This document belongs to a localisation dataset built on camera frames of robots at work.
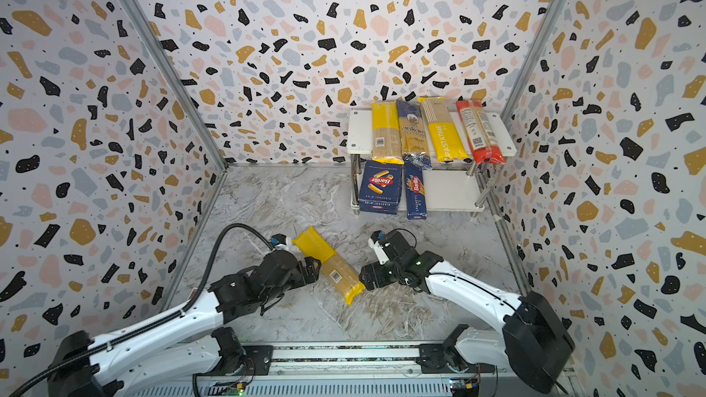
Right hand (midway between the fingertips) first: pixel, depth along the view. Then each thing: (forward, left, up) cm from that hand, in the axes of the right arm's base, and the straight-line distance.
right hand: (373, 273), depth 82 cm
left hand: (0, +16, +4) cm, 17 cm away
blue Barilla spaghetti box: (+31, -15, +2) cm, 34 cm away
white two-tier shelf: (+36, -28, -2) cm, 46 cm away
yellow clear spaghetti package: (+3, +13, -4) cm, 14 cm away
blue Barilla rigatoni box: (+30, -2, +5) cm, 31 cm away
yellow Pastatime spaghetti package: (+27, -21, +28) cm, 44 cm away
